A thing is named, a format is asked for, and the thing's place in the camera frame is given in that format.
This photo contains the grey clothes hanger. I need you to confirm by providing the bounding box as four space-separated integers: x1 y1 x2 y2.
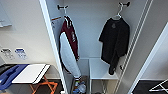
62 7 73 22

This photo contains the orange folding stand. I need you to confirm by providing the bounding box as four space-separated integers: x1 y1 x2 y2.
29 76 59 94

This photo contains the white wire rack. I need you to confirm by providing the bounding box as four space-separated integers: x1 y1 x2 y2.
148 78 168 93

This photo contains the black t-shirt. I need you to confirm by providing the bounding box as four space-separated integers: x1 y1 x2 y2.
98 17 131 76

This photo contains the multicolour striped item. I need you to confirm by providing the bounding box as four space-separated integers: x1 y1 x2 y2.
73 76 83 89

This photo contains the maroon and white jacket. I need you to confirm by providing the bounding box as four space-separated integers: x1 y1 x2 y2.
58 15 83 79

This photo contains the orange clothes hanger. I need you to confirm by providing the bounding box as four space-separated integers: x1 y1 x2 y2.
50 15 64 22

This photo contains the white wardrobe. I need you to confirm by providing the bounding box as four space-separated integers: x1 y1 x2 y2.
38 0 155 94

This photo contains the white folding table top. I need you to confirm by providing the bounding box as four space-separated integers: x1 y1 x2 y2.
11 63 52 85

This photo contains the white inner shelf unit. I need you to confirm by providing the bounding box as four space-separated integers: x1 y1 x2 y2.
88 57 120 94

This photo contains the grey wall box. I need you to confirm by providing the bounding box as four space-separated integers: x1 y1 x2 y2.
0 3 13 28

